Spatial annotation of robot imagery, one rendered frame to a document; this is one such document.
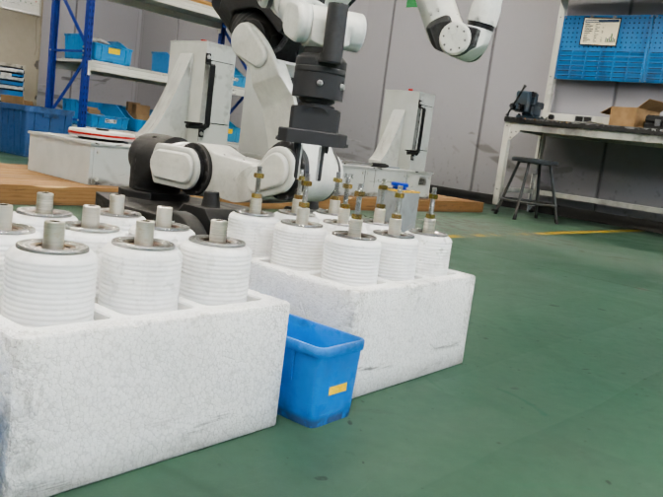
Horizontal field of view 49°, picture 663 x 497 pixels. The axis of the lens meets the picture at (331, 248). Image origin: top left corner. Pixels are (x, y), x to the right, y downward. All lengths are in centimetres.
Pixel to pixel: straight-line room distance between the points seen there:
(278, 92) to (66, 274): 107
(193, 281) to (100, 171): 240
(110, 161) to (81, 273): 255
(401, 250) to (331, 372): 31
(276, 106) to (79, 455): 114
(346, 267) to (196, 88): 265
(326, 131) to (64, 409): 67
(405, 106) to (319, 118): 387
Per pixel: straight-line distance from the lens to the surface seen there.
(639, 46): 641
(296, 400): 107
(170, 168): 203
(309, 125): 126
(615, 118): 600
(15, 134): 585
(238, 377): 97
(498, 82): 700
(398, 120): 509
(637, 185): 640
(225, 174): 192
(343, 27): 123
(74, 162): 342
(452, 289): 138
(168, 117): 371
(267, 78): 180
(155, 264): 87
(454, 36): 180
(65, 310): 82
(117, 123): 649
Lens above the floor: 41
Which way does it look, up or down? 8 degrees down
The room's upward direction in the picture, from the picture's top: 7 degrees clockwise
